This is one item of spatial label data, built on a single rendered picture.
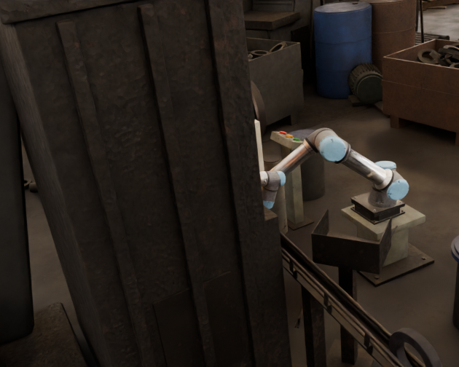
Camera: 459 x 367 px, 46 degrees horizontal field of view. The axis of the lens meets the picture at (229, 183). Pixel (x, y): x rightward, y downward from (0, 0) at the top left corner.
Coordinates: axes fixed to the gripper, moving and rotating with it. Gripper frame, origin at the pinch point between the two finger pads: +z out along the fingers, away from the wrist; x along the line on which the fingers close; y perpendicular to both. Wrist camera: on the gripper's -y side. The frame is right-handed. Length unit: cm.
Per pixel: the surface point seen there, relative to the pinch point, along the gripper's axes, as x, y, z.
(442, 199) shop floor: -16, -20, -182
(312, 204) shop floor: -66, -41, -115
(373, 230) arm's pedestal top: 21, -20, -85
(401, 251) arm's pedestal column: 20, -35, -111
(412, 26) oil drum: -215, 89, -321
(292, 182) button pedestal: -51, -19, -82
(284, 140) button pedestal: -52, 7, -70
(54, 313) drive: -23, -74, 65
